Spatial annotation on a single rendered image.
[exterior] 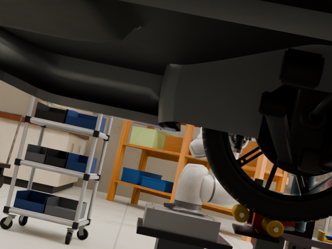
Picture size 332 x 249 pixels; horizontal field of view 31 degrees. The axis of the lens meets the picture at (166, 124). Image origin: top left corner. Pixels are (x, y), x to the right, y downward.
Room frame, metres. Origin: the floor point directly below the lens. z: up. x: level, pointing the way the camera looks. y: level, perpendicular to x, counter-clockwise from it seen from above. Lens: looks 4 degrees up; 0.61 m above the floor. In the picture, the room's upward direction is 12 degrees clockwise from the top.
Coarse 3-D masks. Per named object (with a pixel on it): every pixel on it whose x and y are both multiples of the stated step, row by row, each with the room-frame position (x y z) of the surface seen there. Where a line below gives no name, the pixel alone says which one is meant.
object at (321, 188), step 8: (224, 136) 2.11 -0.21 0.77; (232, 152) 2.10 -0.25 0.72; (232, 160) 2.10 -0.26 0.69; (240, 160) 2.29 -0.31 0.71; (248, 160) 2.28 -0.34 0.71; (240, 168) 2.10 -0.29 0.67; (272, 168) 2.27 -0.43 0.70; (248, 176) 2.10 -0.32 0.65; (272, 176) 2.27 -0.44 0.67; (296, 176) 2.27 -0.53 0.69; (304, 176) 2.26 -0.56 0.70; (256, 184) 2.09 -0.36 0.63; (304, 184) 2.26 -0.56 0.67; (328, 184) 2.18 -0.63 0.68; (264, 192) 2.09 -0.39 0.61; (272, 192) 2.09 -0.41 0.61; (304, 192) 2.26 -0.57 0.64; (312, 192) 2.16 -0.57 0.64; (320, 192) 2.07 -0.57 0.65; (328, 192) 2.07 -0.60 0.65
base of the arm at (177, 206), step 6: (168, 204) 3.30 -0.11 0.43; (174, 204) 3.29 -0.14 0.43; (180, 204) 3.26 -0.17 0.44; (186, 204) 3.25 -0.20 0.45; (192, 204) 3.25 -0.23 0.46; (174, 210) 3.22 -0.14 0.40; (180, 210) 3.23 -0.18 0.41; (186, 210) 3.24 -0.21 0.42; (192, 210) 3.25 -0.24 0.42; (198, 210) 3.27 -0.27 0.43; (204, 216) 3.25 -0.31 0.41
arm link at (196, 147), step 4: (200, 132) 3.02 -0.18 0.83; (200, 136) 2.94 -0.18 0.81; (196, 140) 2.93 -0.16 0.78; (200, 140) 2.92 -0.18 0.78; (192, 144) 2.93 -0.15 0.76; (196, 144) 2.92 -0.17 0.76; (200, 144) 2.91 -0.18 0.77; (192, 148) 2.92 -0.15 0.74; (196, 148) 2.91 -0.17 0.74; (200, 148) 2.91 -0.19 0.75; (192, 152) 2.93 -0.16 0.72; (196, 152) 2.92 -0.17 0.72; (200, 152) 2.91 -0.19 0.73; (204, 152) 2.91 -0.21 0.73; (192, 156) 2.96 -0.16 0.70; (196, 156) 2.93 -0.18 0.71; (200, 156) 2.93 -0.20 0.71; (204, 156) 2.92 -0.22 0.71
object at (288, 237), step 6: (246, 222) 2.79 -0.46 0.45; (288, 234) 2.61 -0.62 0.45; (288, 240) 2.60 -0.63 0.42; (294, 240) 2.60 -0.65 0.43; (300, 240) 2.60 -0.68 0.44; (306, 240) 2.60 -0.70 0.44; (312, 240) 2.59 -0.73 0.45; (318, 240) 2.64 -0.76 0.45; (312, 246) 2.59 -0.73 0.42; (318, 246) 2.59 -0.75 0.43; (324, 246) 2.59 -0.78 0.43; (330, 246) 2.59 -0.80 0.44
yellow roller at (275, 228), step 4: (264, 220) 2.25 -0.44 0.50; (268, 220) 2.16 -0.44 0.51; (272, 220) 2.10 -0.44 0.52; (276, 220) 2.08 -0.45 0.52; (264, 224) 2.20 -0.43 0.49; (268, 224) 2.08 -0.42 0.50; (272, 224) 2.08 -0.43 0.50; (276, 224) 2.07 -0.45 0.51; (280, 224) 2.07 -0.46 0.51; (264, 228) 2.20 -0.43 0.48; (268, 228) 2.08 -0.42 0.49; (272, 228) 2.08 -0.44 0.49; (276, 228) 2.05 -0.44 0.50; (280, 228) 2.07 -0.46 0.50; (268, 232) 2.08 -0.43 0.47; (272, 232) 2.08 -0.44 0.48; (276, 232) 2.07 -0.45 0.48; (280, 232) 2.07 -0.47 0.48; (272, 236) 2.08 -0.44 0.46; (276, 236) 2.07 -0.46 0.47
